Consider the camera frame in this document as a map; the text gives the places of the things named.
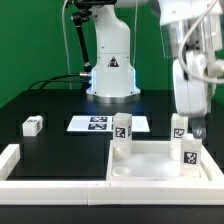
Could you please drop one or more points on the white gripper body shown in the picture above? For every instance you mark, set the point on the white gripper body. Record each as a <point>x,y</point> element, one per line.
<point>192,97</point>

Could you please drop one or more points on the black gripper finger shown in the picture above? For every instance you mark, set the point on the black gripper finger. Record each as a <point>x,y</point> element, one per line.
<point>198,126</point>

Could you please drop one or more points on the white square table top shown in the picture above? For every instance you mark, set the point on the white square table top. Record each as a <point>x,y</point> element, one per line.
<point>151,161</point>

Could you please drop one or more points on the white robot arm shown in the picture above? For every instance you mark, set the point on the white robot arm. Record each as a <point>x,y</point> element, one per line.
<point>191,28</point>

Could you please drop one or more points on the white U-shaped obstacle fence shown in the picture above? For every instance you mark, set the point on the white U-shaped obstacle fence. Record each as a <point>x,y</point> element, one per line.
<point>182,191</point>

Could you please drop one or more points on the white AprilTag base plate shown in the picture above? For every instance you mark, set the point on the white AprilTag base plate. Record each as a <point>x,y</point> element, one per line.
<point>104,124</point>

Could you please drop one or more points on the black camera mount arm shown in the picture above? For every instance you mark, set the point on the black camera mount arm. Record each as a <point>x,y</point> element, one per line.
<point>80,17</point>

